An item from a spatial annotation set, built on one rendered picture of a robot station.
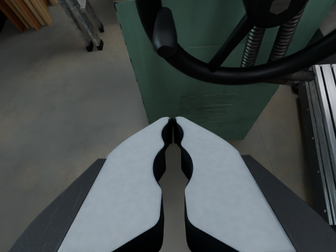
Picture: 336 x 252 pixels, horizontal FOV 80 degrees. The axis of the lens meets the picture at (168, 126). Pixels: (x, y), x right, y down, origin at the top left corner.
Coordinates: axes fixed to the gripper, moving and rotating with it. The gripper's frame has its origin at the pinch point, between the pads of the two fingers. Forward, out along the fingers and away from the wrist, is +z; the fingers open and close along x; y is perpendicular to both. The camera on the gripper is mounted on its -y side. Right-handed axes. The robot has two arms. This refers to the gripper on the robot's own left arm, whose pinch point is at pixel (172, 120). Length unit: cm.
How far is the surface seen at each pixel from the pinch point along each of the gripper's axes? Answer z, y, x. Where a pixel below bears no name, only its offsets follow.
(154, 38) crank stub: 10.3, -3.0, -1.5
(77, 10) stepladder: 117, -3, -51
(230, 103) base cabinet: 54, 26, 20
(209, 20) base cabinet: 38.0, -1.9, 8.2
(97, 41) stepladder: 129, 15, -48
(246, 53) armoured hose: 26.7, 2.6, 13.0
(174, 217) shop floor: 42, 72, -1
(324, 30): 39, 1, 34
